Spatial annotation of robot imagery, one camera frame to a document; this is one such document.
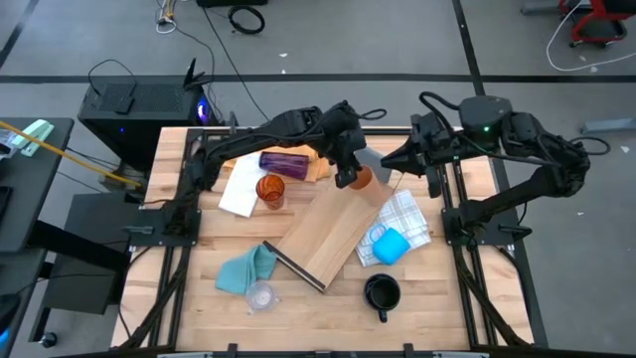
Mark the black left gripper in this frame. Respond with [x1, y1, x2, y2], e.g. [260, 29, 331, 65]
[322, 100, 370, 171]

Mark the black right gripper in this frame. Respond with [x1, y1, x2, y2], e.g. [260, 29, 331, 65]
[381, 112, 466, 176]

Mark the tan paper cup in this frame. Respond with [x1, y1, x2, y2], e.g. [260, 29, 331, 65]
[347, 165, 394, 208]

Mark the purple faceted tumbler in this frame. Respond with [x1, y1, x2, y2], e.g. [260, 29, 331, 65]
[258, 150, 311, 181]

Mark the light blue mug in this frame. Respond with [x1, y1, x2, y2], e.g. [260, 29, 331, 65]
[367, 223, 411, 267]

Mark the orange faceted tumbler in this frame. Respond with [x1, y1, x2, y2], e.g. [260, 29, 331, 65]
[255, 173, 287, 211]

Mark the dark blue speckled enamel mug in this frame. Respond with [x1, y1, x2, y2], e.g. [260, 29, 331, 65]
[364, 272, 401, 323]

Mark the grey cloth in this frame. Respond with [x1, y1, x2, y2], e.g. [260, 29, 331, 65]
[355, 146, 394, 185]

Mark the white checked towel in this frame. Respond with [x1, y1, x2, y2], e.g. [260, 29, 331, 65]
[355, 188, 432, 269]

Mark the white napkin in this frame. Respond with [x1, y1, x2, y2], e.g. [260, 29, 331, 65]
[218, 151, 269, 219]

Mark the teal cloth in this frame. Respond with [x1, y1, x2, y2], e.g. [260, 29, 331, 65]
[215, 244, 278, 295]

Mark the black computer tower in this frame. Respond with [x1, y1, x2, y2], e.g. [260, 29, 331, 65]
[78, 58, 223, 170]

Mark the red chair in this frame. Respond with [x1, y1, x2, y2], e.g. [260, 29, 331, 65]
[558, 0, 636, 49]

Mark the black metal stand base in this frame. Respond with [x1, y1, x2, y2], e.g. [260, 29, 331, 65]
[29, 191, 133, 344]

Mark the mint green stapler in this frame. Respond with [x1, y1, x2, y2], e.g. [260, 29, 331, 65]
[12, 118, 55, 158]

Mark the black desk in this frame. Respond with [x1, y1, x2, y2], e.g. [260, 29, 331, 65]
[0, 116, 76, 255]

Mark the black metal wire rack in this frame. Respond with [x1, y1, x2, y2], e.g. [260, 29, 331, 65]
[261, 168, 398, 293]

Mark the white floor cable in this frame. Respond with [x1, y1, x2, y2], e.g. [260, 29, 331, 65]
[546, 0, 636, 74]

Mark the black coiled cable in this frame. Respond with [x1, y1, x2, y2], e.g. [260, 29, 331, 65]
[227, 4, 266, 36]

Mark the grey floor bracket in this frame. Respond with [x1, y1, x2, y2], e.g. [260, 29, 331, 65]
[579, 117, 636, 135]

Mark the black aluminium table frame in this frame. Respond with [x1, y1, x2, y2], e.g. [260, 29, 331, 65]
[111, 123, 548, 352]

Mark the white cable bundle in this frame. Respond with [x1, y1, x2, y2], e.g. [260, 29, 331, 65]
[155, 0, 179, 35]

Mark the yellow strap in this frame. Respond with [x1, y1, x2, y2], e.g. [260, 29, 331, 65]
[0, 120, 143, 189]

